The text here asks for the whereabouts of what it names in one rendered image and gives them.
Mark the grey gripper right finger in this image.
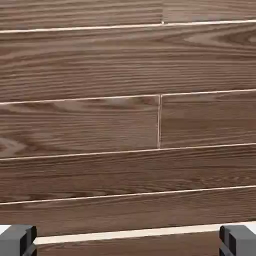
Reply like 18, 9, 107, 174
218, 221, 256, 256

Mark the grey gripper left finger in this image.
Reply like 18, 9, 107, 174
0, 224, 38, 256

